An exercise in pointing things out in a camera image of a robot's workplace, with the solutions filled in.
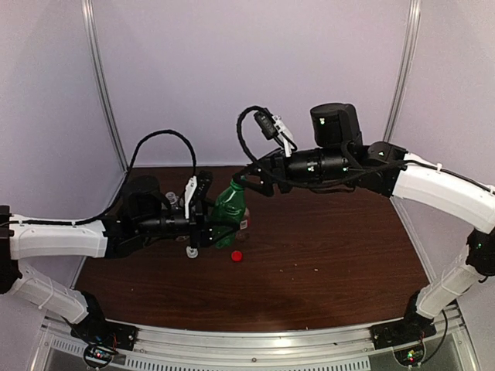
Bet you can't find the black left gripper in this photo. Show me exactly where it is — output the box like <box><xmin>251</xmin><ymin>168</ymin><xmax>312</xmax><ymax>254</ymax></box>
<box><xmin>136</xmin><ymin>197</ymin><xmax>240</xmax><ymax>248</ymax></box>

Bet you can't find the green plastic bottle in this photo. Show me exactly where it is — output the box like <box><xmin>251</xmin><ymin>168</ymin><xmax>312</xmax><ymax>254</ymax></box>
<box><xmin>212</xmin><ymin>180</ymin><xmax>246</xmax><ymax>249</ymax></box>

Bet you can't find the red label water bottle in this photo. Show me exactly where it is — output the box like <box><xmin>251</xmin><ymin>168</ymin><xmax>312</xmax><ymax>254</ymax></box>
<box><xmin>235</xmin><ymin>208</ymin><xmax>251</xmax><ymax>241</ymax></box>

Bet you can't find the white flip bottle cap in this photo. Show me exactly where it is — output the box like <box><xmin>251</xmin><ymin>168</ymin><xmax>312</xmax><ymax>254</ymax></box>
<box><xmin>186</xmin><ymin>247</ymin><xmax>199</xmax><ymax>259</ymax></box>

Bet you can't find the clear plastic bottle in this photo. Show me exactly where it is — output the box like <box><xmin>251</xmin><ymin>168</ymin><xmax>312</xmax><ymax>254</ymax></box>
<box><xmin>166</xmin><ymin>191</ymin><xmax>188</xmax><ymax>243</ymax></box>

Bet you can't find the red bottle cap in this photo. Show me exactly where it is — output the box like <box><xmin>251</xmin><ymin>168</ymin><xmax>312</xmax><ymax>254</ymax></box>
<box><xmin>230</xmin><ymin>250</ymin><xmax>243</xmax><ymax>263</ymax></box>

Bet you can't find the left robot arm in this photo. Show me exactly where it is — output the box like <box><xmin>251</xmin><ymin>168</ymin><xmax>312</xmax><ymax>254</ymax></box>
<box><xmin>1</xmin><ymin>172</ymin><xmax>240</xmax><ymax>343</ymax></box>

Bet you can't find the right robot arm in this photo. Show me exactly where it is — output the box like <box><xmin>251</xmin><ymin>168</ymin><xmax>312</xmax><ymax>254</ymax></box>
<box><xmin>233</xmin><ymin>103</ymin><xmax>494</xmax><ymax>342</ymax></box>

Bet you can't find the left circuit board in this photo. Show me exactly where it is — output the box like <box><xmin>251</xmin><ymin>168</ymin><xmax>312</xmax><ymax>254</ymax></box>
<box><xmin>83</xmin><ymin>345</ymin><xmax>115</xmax><ymax>368</ymax></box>

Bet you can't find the circuit board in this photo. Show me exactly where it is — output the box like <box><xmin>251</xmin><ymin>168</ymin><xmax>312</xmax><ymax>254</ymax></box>
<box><xmin>394</xmin><ymin>345</ymin><xmax>425</xmax><ymax>367</ymax></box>
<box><xmin>83</xmin><ymin>345</ymin><xmax>115</xmax><ymax>368</ymax></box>

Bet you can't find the right circuit board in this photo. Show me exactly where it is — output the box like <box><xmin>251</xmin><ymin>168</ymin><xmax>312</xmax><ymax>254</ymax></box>
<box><xmin>394</xmin><ymin>345</ymin><xmax>425</xmax><ymax>367</ymax></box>

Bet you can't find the right black braided cable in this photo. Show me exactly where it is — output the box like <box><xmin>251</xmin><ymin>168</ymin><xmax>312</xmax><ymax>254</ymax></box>
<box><xmin>236</xmin><ymin>105</ymin><xmax>407</xmax><ymax>192</ymax></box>

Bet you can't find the black braided cable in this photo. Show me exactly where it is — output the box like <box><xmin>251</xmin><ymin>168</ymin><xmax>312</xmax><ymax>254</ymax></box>
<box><xmin>11</xmin><ymin>130</ymin><xmax>197</xmax><ymax>227</ymax></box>
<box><xmin>236</xmin><ymin>105</ymin><xmax>407</xmax><ymax>192</ymax></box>

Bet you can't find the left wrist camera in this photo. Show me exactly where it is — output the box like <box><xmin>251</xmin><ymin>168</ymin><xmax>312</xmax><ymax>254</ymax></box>
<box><xmin>183</xmin><ymin>171</ymin><xmax>213</xmax><ymax>220</ymax></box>

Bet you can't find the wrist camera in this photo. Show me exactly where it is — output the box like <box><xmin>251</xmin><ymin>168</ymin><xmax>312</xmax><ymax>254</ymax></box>
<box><xmin>183</xmin><ymin>171</ymin><xmax>213</xmax><ymax>220</ymax></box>
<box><xmin>254</xmin><ymin>109</ymin><xmax>298</xmax><ymax>158</ymax></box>

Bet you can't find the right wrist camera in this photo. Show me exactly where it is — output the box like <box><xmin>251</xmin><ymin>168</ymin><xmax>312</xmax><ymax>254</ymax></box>
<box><xmin>254</xmin><ymin>109</ymin><xmax>298</xmax><ymax>158</ymax></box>

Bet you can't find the left black braided cable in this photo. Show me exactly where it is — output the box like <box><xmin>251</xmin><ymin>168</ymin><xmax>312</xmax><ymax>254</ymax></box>
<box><xmin>11</xmin><ymin>130</ymin><xmax>197</xmax><ymax>227</ymax></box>

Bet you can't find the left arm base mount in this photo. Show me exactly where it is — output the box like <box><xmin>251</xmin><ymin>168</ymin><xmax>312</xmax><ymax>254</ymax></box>
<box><xmin>68</xmin><ymin>291</ymin><xmax>138</xmax><ymax>351</ymax></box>

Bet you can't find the front aluminium rail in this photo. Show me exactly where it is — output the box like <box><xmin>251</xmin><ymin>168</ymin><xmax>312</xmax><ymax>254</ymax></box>
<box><xmin>38</xmin><ymin>305</ymin><xmax>473</xmax><ymax>371</ymax></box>

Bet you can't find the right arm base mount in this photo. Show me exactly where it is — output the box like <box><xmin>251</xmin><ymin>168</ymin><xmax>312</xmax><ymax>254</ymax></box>
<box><xmin>370</xmin><ymin>291</ymin><xmax>437</xmax><ymax>349</ymax></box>

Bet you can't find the right aluminium frame post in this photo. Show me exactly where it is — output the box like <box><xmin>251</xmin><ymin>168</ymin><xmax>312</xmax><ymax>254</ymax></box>
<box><xmin>383</xmin><ymin>0</ymin><xmax>422</xmax><ymax>141</ymax></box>

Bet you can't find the aluminium frame post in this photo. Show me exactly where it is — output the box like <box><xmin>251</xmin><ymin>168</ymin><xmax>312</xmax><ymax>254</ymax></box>
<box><xmin>383</xmin><ymin>0</ymin><xmax>422</xmax><ymax>141</ymax></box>
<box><xmin>81</xmin><ymin>0</ymin><xmax>128</xmax><ymax>172</ymax></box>

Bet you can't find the left aluminium frame post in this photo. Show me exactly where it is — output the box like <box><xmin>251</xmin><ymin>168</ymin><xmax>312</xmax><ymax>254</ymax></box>
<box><xmin>81</xmin><ymin>0</ymin><xmax>128</xmax><ymax>172</ymax></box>

